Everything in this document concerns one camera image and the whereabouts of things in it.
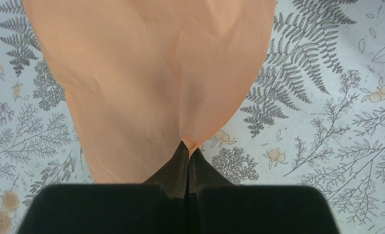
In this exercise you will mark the peach wrapping paper sheet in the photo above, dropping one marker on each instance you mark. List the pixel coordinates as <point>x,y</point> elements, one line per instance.
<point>139,76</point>

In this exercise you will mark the floral patterned table mat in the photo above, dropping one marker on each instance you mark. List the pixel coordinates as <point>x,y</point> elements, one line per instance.
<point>314,116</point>

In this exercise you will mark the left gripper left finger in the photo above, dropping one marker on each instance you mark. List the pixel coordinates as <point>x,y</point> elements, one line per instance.
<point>156,206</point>

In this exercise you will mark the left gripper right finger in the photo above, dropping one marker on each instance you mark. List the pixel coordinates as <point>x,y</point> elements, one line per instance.
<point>216,206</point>

